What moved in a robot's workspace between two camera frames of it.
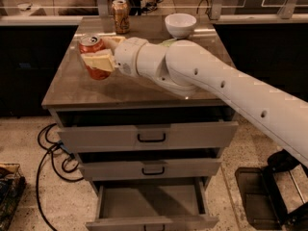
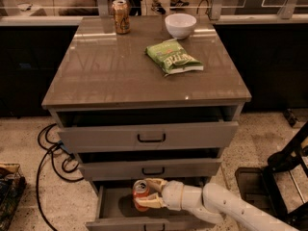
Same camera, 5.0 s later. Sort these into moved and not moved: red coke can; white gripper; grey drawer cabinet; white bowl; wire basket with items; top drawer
Moved: red coke can; white gripper
Not moved: top drawer; wire basket with items; white bowl; grey drawer cabinet
